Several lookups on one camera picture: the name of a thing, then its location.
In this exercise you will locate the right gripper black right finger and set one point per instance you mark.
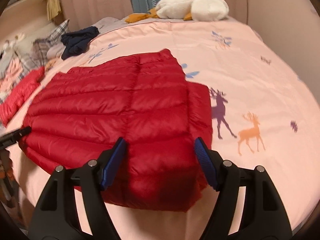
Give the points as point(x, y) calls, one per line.
point(264, 215)

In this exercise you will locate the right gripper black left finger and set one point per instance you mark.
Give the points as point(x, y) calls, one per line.
point(71, 205)

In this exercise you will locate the red puffer down jacket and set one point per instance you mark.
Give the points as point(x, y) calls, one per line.
point(143, 98)

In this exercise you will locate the pink garment on pile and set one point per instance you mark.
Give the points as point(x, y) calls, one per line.
point(14, 69)

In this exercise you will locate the grey plaid pillow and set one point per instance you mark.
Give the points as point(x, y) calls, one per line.
point(41, 46)

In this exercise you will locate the grey folded garment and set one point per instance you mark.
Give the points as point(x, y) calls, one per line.
point(56, 51)

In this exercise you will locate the pink deer print duvet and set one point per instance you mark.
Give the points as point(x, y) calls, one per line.
point(229, 57)

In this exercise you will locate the navy blue folded garment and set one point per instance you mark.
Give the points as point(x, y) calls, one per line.
point(77, 42)

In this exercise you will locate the beige curtain tassel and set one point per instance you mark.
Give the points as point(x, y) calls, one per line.
point(53, 9)

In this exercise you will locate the white goose plush toy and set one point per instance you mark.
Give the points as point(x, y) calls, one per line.
point(187, 10)

